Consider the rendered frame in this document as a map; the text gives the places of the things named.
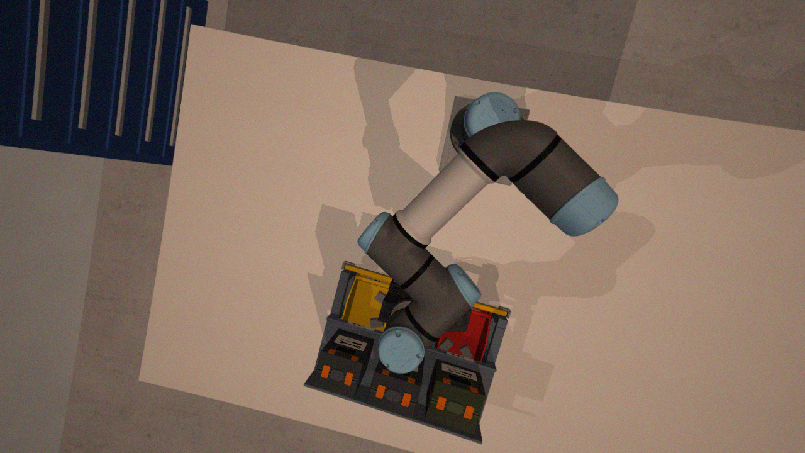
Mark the grey bin rack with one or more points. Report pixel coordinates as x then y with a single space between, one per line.
486 368

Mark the yellow bin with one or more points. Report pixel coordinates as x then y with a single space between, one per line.
361 306

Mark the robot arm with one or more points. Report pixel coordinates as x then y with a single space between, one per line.
567 190

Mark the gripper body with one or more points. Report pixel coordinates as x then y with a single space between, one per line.
394 296

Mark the red open bin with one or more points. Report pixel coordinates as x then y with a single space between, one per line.
475 337

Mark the yellow bar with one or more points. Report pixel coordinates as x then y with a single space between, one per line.
389 279

